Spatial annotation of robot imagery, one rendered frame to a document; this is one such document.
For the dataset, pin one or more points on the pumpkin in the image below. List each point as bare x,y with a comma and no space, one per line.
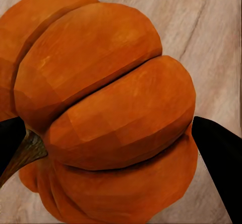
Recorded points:
108,118

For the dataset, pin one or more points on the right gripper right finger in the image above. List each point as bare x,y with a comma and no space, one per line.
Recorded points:
221,151

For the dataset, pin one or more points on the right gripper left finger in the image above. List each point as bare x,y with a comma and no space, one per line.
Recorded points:
12,133

